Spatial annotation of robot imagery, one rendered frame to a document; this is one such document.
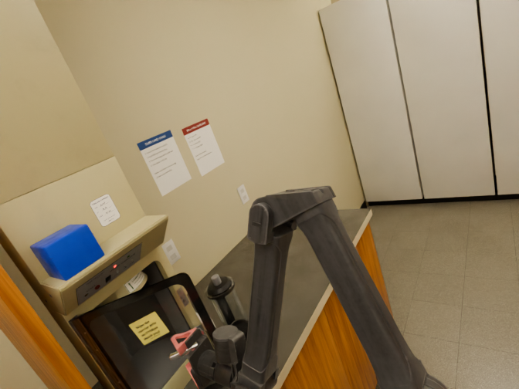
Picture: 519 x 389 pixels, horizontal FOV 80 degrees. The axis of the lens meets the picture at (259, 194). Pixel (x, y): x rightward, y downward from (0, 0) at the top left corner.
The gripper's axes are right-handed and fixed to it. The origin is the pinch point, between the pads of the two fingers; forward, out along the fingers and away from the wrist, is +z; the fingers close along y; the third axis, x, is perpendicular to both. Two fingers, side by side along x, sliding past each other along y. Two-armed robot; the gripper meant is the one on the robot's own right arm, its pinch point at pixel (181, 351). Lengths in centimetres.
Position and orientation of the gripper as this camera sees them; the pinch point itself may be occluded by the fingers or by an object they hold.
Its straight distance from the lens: 91.9
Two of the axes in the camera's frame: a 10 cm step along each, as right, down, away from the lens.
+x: -5.3, 4.6, -7.1
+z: -7.9, 0.4, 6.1
